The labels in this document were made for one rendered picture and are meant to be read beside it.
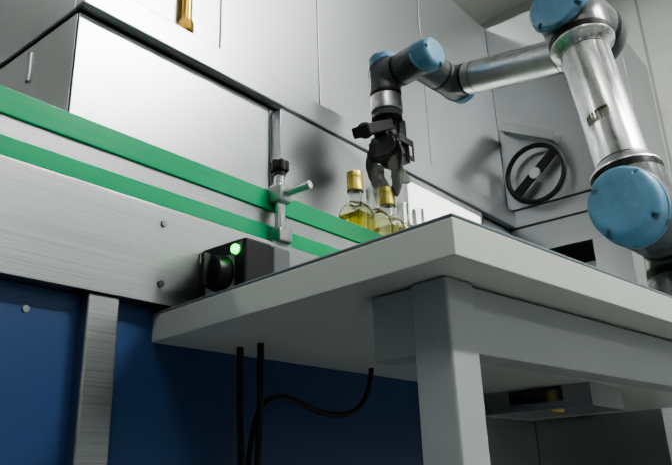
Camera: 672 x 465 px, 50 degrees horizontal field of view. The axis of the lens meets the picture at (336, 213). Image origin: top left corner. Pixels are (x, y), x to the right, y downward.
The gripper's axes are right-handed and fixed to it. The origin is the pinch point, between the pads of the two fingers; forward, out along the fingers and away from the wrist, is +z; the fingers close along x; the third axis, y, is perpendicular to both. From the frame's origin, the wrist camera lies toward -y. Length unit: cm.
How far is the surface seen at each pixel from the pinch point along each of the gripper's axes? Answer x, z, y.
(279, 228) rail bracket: -16, 26, -52
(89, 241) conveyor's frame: -15, 34, -81
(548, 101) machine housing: -6, -60, 94
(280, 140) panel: 12.1, -9.0, -21.2
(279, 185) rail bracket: -16, 19, -52
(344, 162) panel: 11.8, -11.0, 0.6
